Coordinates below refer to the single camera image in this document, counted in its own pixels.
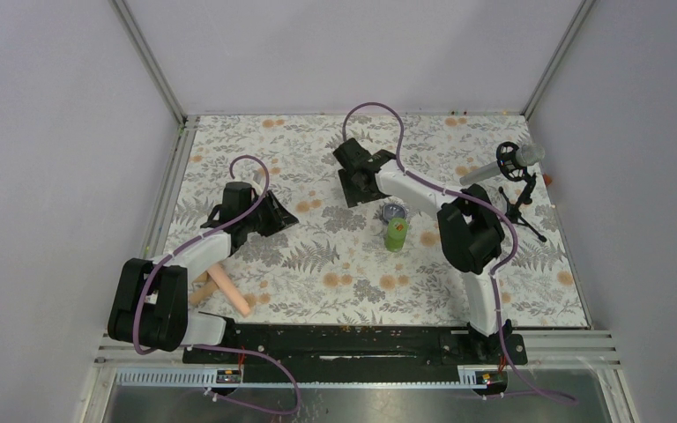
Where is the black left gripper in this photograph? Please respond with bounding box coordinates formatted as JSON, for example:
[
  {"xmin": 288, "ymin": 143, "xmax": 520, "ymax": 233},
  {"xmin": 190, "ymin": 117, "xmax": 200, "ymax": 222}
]
[{"xmin": 242, "ymin": 190, "xmax": 298, "ymax": 237}]

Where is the green pill bottle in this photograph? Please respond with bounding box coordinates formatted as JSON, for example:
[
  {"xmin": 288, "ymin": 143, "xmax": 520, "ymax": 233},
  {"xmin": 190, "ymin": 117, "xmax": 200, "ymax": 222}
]
[{"xmin": 384, "ymin": 218, "xmax": 409, "ymax": 252}]

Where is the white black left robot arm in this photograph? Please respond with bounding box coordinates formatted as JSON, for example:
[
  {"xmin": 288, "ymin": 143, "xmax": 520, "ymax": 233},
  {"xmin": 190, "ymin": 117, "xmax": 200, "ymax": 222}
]
[{"xmin": 107, "ymin": 182, "xmax": 299, "ymax": 362}]

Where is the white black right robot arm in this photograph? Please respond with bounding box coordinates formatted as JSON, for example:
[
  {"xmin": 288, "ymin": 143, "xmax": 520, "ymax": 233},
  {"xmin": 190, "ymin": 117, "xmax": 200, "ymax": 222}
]
[{"xmin": 332, "ymin": 138, "xmax": 510, "ymax": 363}]

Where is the floral patterned table mat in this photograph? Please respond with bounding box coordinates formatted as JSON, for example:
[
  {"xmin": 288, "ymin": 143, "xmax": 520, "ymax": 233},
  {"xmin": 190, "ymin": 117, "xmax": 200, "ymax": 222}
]
[{"xmin": 142, "ymin": 114, "xmax": 591, "ymax": 330}]

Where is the wooden stick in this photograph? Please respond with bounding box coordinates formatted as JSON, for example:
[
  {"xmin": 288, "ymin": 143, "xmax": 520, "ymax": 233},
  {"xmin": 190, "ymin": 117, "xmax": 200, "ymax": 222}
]
[{"xmin": 188, "ymin": 273, "xmax": 219, "ymax": 307}]

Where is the black microphone tripod stand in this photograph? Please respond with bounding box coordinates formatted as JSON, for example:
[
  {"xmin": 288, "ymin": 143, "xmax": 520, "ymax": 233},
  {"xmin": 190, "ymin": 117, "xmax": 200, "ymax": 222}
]
[{"xmin": 498, "ymin": 174, "xmax": 547, "ymax": 242}]

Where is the silver microphone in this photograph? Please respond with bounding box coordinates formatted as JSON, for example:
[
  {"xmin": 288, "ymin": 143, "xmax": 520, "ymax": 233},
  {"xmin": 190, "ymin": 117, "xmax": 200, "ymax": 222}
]
[{"xmin": 459, "ymin": 142, "xmax": 545, "ymax": 186}]

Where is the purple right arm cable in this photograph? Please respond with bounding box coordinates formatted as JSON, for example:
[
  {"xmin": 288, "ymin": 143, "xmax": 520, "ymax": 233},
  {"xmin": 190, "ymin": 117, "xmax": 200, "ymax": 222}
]
[{"xmin": 341, "ymin": 102, "xmax": 579, "ymax": 407}]

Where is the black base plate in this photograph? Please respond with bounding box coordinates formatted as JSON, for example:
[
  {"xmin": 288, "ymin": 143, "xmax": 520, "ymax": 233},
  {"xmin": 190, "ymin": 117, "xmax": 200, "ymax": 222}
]
[{"xmin": 182, "ymin": 324, "xmax": 528, "ymax": 384}]

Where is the aluminium rail frame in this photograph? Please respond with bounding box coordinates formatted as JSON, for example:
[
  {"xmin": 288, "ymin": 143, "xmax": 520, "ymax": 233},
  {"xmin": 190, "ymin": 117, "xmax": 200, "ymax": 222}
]
[{"xmin": 94, "ymin": 327, "xmax": 621, "ymax": 389}]

